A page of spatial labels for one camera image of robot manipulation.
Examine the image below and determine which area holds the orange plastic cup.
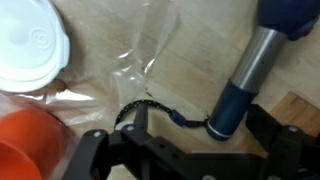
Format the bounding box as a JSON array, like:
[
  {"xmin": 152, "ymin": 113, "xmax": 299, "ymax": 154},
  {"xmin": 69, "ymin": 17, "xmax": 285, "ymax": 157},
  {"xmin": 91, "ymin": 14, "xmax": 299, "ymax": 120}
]
[{"xmin": 0, "ymin": 108, "xmax": 69, "ymax": 180}]

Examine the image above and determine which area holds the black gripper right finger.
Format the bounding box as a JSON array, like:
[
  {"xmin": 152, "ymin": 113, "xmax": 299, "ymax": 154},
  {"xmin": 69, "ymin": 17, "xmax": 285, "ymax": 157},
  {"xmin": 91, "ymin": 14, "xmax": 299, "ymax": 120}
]
[{"xmin": 245, "ymin": 103, "xmax": 320, "ymax": 180}]

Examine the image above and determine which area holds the white round plastic lid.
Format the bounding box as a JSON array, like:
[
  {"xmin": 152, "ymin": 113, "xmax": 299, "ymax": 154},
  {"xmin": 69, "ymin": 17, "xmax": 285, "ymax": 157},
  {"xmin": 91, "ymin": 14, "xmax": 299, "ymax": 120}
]
[{"xmin": 0, "ymin": 0, "xmax": 72, "ymax": 94}]

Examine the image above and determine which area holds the clear plastic bag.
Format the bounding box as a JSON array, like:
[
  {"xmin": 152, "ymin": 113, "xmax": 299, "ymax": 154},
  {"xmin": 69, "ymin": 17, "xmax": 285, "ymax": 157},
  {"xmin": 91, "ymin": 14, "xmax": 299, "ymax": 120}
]
[{"xmin": 0, "ymin": 0, "xmax": 181, "ymax": 180}]

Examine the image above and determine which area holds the blue and silver flashlight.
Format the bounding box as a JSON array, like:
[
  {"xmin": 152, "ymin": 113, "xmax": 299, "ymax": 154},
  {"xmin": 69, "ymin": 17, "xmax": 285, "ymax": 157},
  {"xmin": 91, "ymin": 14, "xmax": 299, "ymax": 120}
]
[{"xmin": 114, "ymin": 0, "xmax": 320, "ymax": 142}]

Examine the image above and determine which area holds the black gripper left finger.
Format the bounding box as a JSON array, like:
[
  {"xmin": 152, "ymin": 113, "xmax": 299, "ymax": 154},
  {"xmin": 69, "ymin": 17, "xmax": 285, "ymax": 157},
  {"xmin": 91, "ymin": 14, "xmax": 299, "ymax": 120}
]
[{"xmin": 62, "ymin": 103, "xmax": 193, "ymax": 180}]

